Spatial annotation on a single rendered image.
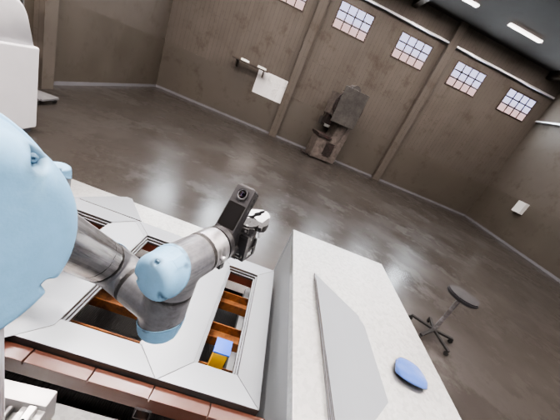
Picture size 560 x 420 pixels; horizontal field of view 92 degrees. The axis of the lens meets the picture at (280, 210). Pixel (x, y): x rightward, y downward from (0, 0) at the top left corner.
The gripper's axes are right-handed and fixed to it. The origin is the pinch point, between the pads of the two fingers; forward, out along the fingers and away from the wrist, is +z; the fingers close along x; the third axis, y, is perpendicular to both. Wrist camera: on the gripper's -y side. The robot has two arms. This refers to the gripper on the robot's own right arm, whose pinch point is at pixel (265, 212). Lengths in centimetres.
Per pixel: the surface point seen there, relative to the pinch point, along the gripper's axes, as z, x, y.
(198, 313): 15, -22, 58
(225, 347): 7, -4, 57
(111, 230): 21, -83, 50
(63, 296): -14, -58, 53
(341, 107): 906, -205, -80
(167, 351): -5, -19, 58
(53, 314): -19, -53, 54
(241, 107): 896, -577, 11
